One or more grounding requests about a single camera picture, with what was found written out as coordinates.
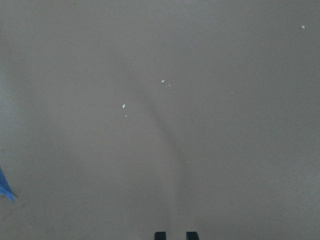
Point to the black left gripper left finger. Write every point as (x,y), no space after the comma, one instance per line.
(160,235)

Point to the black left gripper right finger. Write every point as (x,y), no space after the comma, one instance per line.
(191,235)

